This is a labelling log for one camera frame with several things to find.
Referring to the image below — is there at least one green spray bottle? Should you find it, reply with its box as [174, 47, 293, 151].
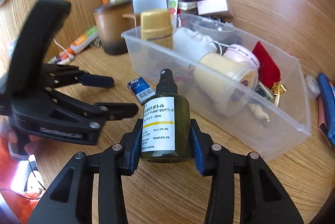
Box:
[141, 69, 192, 163]

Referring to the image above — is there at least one gold tube bottle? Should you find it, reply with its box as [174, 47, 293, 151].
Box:
[140, 9, 173, 49]

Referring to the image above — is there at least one white drawstring pouch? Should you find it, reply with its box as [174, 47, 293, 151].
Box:
[173, 27, 217, 61]

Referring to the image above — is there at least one cream plastic jar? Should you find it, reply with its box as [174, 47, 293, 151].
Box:
[194, 53, 258, 116]

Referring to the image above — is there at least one pink round case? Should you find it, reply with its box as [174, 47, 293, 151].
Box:
[223, 44, 260, 70]

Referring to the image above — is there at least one person left hand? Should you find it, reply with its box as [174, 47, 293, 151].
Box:
[0, 115, 44, 155]

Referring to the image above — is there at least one orange green marker pen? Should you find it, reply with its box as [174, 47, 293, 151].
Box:
[48, 26, 100, 65]

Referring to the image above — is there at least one blue staples box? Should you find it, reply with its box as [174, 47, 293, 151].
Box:
[127, 77, 156, 105]

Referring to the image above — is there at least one brown mug with lid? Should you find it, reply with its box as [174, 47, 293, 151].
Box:
[93, 0, 140, 55]

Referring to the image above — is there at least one clear plastic storage bin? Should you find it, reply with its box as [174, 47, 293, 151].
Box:
[123, 14, 312, 161]

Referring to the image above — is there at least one small dark square packet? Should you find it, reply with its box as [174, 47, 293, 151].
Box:
[254, 81, 274, 101]

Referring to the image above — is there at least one white round container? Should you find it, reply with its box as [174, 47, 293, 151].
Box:
[305, 74, 320, 100]

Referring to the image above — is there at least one blue zipper pouch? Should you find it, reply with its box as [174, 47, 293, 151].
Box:
[317, 73, 334, 147]

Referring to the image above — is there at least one clear bowl of beads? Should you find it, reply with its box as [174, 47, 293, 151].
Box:
[190, 18, 236, 42]

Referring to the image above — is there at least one white small cardboard box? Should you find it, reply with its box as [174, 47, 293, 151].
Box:
[197, 0, 232, 17]

